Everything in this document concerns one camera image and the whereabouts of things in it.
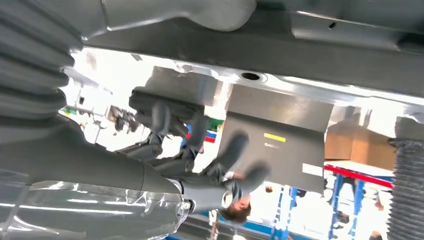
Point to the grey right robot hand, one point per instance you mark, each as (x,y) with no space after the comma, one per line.
(82,159)

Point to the steel workbench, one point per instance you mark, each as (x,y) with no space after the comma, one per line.
(281,106)

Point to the blue steel shelf rack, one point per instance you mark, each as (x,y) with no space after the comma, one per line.
(334,215)

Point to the black boxy device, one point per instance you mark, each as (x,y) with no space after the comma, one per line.
(142,99)

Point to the person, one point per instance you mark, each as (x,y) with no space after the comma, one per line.
(236,212)

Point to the red steel beam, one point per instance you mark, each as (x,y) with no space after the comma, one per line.
(357,175)

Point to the brown cardboard box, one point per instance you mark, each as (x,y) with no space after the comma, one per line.
(361,149)

